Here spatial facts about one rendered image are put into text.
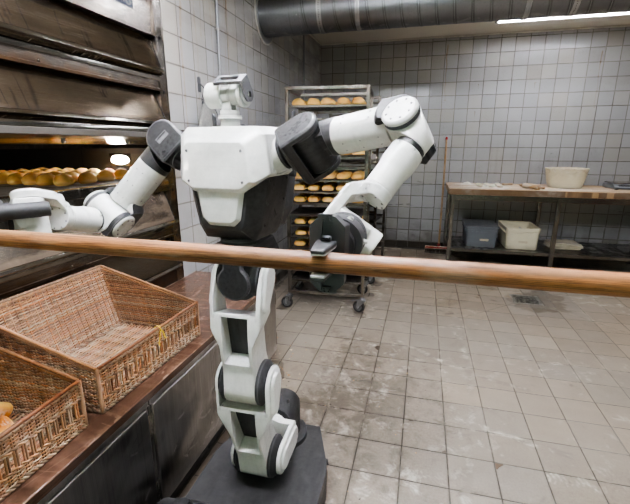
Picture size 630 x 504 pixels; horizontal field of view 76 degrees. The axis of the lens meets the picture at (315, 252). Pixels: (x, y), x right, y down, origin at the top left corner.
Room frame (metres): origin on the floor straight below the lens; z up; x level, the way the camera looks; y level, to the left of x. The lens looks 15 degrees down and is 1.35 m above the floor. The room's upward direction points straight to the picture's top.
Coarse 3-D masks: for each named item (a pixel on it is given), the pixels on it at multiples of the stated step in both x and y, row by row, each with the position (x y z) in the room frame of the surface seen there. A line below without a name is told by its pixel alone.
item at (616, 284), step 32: (128, 256) 0.63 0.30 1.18; (160, 256) 0.61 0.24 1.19; (192, 256) 0.59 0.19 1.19; (224, 256) 0.58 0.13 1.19; (256, 256) 0.57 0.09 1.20; (288, 256) 0.56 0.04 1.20; (320, 256) 0.55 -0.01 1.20; (352, 256) 0.54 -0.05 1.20; (384, 256) 0.54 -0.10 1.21; (544, 288) 0.48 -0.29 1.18; (576, 288) 0.47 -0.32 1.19; (608, 288) 0.46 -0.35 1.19
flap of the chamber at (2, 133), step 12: (0, 132) 1.25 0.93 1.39; (12, 132) 1.28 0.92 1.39; (24, 132) 1.32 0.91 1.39; (36, 132) 1.36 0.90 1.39; (48, 132) 1.41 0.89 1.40; (60, 132) 1.45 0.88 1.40; (72, 132) 1.50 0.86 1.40; (84, 132) 1.55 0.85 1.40; (96, 132) 1.61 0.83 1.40; (108, 132) 1.67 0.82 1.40; (120, 132) 1.74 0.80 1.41; (132, 132) 1.81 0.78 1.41; (144, 132) 1.89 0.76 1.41; (144, 144) 2.17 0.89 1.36
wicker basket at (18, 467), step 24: (0, 360) 1.04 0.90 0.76; (24, 360) 1.02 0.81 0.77; (0, 384) 1.05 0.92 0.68; (24, 384) 1.02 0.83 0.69; (48, 384) 1.01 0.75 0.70; (72, 384) 0.96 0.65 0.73; (24, 408) 1.03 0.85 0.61; (48, 408) 0.88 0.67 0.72; (72, 408) 0.99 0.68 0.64; (24, 432) 0.95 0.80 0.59; (48, 432) 0.87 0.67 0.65; (72, 432) 0.94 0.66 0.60; (0, 456) 0.76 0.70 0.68; (24, 456) 0.80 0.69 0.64; (48, 456) 0.86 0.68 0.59; (0, 480) 0.74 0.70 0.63; (24, 480) 0.79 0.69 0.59
